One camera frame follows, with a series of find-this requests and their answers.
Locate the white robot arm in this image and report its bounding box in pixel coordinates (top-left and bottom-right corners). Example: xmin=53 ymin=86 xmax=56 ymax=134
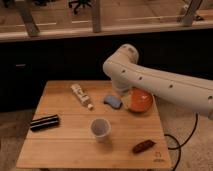
xmin=103 ymin=44 xmax=213 ymax=120

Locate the blue sponge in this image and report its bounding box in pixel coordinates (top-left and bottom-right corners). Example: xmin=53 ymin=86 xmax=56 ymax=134
xmin=104 ymin=95 xmax=122 ymax=109

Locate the white tube with cap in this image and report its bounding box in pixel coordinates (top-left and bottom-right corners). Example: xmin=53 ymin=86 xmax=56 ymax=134
xmin=71 ymin=84 xmax=94 ymax=110

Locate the orange bowl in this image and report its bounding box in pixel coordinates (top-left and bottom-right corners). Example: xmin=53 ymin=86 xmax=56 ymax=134
xmin=121 ymin=87 xmax=153 ymax=113

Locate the brown chocolate bar wrapper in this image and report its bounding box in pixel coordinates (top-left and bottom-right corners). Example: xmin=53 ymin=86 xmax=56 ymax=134
xmin=132 ymin=140 xmax=155 ymax=154

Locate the black office chair base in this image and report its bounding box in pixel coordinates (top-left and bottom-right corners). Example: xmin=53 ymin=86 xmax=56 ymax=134
xmin=68 ymin=0 xmax=92 ymax=15

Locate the black office chair left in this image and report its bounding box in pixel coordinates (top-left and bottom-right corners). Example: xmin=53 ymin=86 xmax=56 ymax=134
xmin=0 ymin=0 xmax=15 ymax=8

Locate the wooden table post middle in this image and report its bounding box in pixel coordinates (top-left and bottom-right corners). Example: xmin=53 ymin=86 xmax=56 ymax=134
xmin=91 ymin=0 xmax=101 ymax=33

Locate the wooden table post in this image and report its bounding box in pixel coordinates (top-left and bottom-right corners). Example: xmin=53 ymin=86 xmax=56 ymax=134
xmin=91 ymin=0 xmax=101 ymax=33
xmin=15 ymin=0 xmax=39 ymax=37
xmin=181 ymin=0 xmax=203 ymax=27

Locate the black power cable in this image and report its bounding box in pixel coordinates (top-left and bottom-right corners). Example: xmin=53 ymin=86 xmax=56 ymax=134
xmin=164 ymin=113 xmax=199 ymax=171

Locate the wooden table post right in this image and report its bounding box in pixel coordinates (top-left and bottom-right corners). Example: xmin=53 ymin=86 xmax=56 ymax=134
xmin=181 ymin=0 xmax=203 ymax=27

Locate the wooden table post left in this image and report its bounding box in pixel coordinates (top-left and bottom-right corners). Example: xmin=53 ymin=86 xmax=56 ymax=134
xmin=15 ymin=0 xmax=39 ymax=37

